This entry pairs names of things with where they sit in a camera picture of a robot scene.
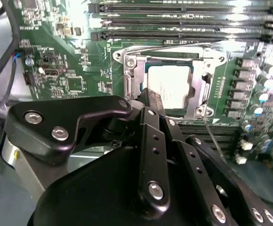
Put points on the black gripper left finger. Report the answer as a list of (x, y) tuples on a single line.
[(44, 131)]

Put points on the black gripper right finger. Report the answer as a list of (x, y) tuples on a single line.
[(205, 188)]

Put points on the silver CPU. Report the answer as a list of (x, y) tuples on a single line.
[(169, 80)]

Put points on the metal socket cover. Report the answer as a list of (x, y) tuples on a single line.
[(139, 70)]

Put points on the thin metal locking lever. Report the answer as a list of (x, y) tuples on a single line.
[(174, 46), (212, 136)]

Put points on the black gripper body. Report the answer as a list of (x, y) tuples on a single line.
[(91, 193)]

